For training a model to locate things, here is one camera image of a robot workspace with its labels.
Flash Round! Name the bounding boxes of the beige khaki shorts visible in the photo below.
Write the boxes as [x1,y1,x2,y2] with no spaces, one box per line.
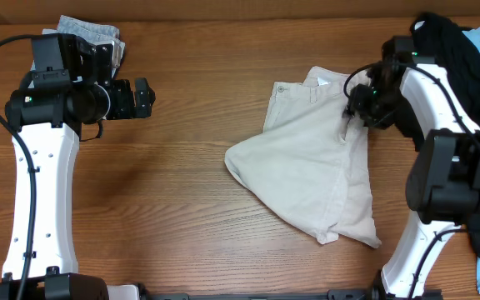
[224,67,381,248]

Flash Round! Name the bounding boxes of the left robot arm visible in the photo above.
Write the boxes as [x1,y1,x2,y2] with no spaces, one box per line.
[0,33,155,299]

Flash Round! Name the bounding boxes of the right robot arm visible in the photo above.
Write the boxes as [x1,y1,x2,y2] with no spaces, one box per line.
[336,36,480,299]

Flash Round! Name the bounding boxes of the folded light blue jeans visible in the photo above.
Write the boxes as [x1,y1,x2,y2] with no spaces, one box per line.
[42,15,125,78]

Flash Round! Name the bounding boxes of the black t-shirt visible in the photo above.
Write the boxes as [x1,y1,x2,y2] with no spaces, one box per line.
[392,12,480,265]

